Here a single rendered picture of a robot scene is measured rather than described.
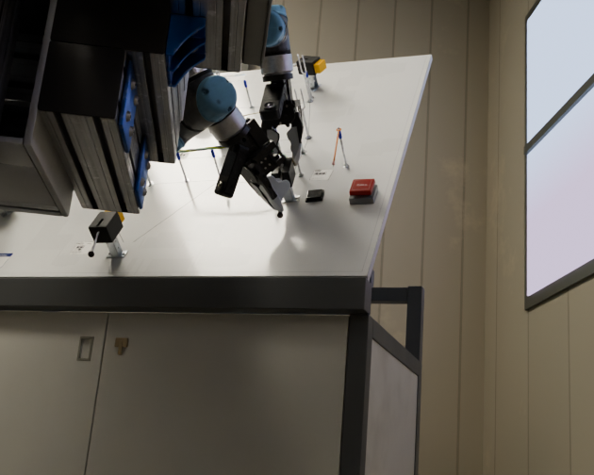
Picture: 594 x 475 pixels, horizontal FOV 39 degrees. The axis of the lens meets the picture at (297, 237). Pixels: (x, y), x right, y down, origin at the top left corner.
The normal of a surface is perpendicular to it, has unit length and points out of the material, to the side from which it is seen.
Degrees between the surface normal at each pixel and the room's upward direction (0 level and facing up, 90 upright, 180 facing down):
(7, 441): 90
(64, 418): 90
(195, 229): 54
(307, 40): 90
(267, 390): 90
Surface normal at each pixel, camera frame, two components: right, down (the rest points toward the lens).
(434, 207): 0.11, -0.28
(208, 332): -0.31, -0.30
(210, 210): -0.21, -0.80
